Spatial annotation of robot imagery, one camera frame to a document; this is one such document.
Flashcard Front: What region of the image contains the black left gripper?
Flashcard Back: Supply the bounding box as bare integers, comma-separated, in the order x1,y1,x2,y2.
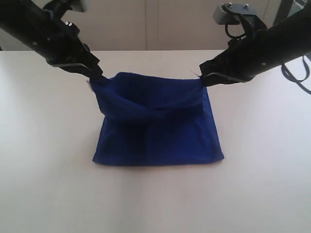
36,24,104,80

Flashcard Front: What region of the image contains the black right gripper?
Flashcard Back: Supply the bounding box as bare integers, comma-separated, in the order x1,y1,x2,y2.
199,41,270,87

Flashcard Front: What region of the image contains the blue microfibre towel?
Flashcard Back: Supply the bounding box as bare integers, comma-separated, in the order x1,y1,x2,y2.
89,72,224,166

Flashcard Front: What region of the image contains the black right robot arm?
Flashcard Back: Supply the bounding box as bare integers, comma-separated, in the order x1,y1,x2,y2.
200,2,311,87

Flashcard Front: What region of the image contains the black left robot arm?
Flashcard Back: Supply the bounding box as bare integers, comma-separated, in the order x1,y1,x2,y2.
0,0,103,79

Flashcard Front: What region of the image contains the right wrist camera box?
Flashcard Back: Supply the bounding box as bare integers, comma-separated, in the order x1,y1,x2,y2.
213,2,257,25

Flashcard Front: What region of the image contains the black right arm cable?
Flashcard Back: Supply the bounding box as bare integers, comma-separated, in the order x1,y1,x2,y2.
225,17,311,94

